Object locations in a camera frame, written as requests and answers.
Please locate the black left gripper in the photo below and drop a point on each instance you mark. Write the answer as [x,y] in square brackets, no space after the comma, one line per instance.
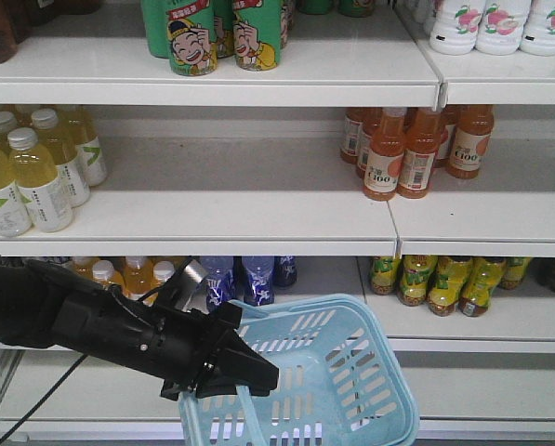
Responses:
[192,351]

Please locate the white peach drink bottle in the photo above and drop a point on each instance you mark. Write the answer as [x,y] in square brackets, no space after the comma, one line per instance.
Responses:
[456,24]
[502,25]
[539,30]

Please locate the blue sports drink bottle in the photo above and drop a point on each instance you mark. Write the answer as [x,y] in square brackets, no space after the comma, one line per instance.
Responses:
[258,287]
[284,271]
[220,283]

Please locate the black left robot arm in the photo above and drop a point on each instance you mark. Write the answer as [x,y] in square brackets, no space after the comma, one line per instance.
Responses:
[43,305]

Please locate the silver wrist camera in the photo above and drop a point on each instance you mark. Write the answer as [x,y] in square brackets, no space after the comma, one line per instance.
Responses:
[185,283]

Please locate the yellow lemon tea bottle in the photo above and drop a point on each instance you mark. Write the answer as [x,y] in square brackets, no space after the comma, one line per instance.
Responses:
[414,282]
[452,273]
[515,272]
[485,276]
[383,274]

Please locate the yellow juice bottle white label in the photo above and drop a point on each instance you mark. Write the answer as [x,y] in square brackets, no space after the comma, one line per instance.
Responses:
[83,265]
[104,272]
[162,272]
[138,276]

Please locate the orange juice bottle t100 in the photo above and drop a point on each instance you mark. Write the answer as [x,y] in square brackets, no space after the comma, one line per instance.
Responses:
[473,132]
[386,156]
[423,140]

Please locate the white metal shelf unit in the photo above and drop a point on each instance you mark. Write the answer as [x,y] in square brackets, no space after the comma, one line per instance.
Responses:
[243,163]

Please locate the light blue plastic basket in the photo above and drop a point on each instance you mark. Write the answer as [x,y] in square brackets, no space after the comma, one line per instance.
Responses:
[339,382]

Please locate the pale green drink bottle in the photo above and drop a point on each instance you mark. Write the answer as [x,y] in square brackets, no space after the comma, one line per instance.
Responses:
[14,219]
[86,141]
[38,181]
[53,134]

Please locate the green cartoon tea can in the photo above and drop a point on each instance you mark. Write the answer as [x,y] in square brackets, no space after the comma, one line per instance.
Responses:
[191,37]
[257,34]

